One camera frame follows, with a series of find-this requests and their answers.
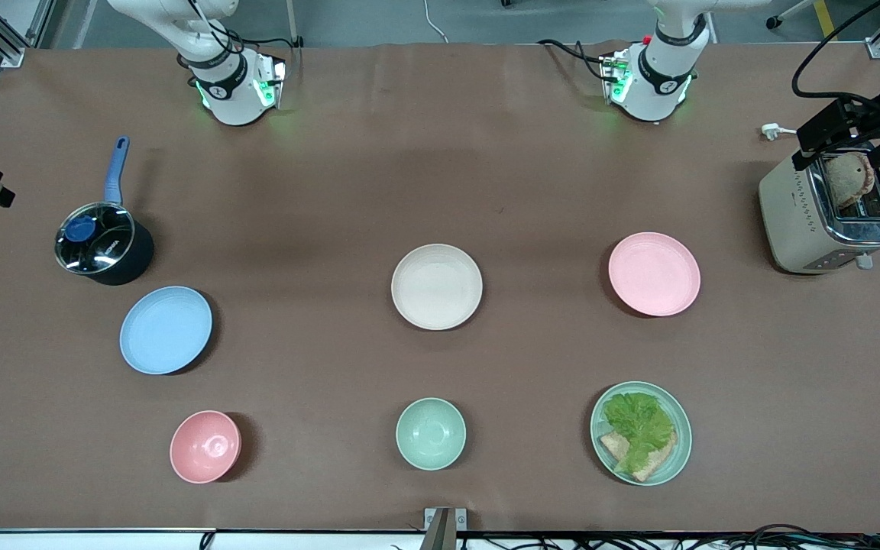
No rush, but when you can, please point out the pink plate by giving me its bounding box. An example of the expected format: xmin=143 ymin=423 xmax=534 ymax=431
xmin=608 ymin=231 xmax=702 ymax=317

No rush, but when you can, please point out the blue plate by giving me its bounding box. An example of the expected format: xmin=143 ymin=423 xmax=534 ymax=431
xmin=119 ymin=286 xmax=214 ymax=376

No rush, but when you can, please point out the brown toast slice in toaster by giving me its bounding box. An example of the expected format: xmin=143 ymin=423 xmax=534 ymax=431
xmin=824 ymin=151 xmax=876 ymax=209

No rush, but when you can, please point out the beige and chrome toaster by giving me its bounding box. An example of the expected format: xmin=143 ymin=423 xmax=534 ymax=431
xmin=759 ymin=136 xmax=880 ymax=275

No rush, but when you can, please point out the glass lid with blue knob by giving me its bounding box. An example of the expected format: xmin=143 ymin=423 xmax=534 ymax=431
xmin=55 ymin=202 xmax=137 ymax=274

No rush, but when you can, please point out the green lettuce leaf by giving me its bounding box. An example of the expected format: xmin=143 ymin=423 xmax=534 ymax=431
xmin=602 ymin=392 xmax=676 ymax=474

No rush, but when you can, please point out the green plate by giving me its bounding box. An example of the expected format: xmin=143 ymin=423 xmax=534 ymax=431
xmin=590 ymin=380 xmax=693 ymax=487

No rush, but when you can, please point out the brown bread slice on plate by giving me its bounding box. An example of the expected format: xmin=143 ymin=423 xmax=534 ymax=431
xmin=599 ymin=429 xmax=678 ymax=484

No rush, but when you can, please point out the small pink bowl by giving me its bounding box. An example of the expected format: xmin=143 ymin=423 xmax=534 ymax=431
xmin=170 ymin=410 xmax=242 ymax=484

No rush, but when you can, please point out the brown table cover sheet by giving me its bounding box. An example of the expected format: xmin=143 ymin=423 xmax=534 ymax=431
xmin=0 ymin=42 xmax=880 ymax=534

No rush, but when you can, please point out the beige plate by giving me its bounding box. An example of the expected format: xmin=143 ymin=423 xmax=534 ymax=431
xmin=390 ymin=243 xmax=484 ymax=332

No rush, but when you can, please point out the small green bowl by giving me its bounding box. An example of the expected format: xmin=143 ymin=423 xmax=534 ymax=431
xmin=396 ymin=397 xmax=468 ymax=471

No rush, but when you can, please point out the dark saucepan with blue handle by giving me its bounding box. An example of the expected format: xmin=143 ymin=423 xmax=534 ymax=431
xmin=54 ymin=136 xmax=155 ymax=287

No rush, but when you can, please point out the black cable at left base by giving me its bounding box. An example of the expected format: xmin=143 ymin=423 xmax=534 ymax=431
xmin=537 ymin=38 xmax=610 ymax=81

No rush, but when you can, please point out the black cable at base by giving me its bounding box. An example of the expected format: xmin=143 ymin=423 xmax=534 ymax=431
xmin=537 ymin=38 xmax=610 ymax=81
xmin=238 ymin=31 xmax=305 ymax=53

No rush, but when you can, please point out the black cable at right base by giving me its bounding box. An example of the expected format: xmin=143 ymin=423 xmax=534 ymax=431
xmin=238 ymin=31 xmax=305 ymax=53

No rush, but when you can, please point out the white floor cable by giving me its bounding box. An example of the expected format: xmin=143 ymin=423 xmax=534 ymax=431
xmin=422 ymin=0 xmax=450 ymax=44

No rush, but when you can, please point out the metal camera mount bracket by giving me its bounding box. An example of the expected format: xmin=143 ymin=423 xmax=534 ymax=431
xmin=422 ymin=506 xmax=468 ymax=550

